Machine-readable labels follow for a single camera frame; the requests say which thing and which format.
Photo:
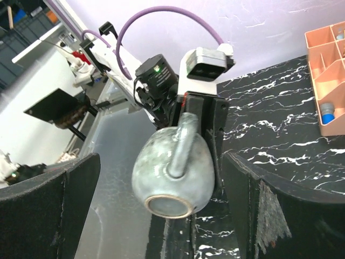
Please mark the blue capped small bottle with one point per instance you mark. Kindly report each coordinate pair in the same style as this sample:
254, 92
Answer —
327, 113

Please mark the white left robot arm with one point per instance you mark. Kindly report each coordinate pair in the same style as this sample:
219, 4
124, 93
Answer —
211, 110

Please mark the dark grey round mug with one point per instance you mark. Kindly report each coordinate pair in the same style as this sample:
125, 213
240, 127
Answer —
173, 175

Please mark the pink plastic file organizer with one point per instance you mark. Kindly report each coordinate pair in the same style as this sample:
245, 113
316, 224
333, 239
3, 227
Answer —
325, 59

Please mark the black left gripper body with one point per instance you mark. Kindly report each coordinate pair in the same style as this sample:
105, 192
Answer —
155, 90

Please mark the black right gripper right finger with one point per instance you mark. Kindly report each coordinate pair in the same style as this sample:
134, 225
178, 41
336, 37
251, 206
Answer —
277, 218

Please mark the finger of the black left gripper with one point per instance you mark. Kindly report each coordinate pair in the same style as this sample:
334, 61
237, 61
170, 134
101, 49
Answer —
214, 139

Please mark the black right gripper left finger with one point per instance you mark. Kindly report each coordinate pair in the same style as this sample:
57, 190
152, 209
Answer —
43, 217

